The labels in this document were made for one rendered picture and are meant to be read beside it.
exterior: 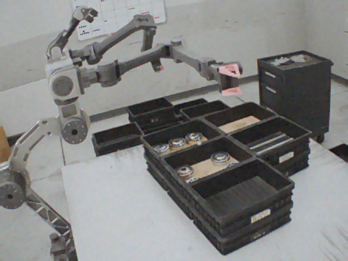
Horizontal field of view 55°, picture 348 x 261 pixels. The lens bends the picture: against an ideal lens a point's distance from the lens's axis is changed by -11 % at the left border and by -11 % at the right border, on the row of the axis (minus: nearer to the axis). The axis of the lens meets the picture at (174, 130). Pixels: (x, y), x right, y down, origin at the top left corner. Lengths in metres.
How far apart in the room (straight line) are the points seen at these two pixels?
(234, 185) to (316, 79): 1.92
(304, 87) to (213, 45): 2.12
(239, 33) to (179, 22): 0.95
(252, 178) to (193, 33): 3.44
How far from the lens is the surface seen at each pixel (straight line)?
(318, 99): 3.57
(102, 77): 1.56
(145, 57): 1.70
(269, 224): 1.67
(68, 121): 1.87
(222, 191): 1.77
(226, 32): 5.25
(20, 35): 4.64
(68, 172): 2.44
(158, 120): 3.38
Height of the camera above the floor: 1.87
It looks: 26 degrees down
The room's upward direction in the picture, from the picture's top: 8 degrees counter-clockwise
